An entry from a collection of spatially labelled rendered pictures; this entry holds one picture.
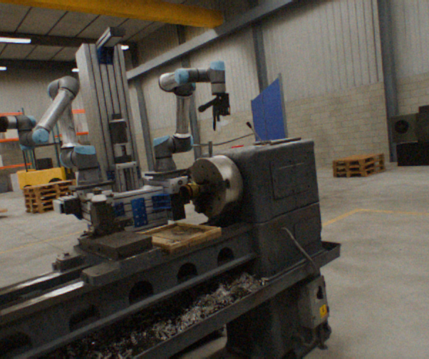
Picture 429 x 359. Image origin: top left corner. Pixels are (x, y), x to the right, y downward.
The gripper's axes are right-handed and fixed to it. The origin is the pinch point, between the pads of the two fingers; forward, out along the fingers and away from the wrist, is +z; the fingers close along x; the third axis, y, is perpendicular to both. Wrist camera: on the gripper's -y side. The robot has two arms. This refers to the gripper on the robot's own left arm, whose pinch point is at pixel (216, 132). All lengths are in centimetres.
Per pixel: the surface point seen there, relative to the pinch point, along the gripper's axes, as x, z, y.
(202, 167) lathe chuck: -0.3, 17.5, -8.3
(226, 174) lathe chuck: -11.9, 20.0, 2.5
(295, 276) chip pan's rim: -18, 76, 36
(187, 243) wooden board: -35, 45, -21
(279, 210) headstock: -3, 44, 33
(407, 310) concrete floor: 12, 129, 130
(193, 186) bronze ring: -10.2, 25.6, -14.5
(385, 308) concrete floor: 20, 131, 119
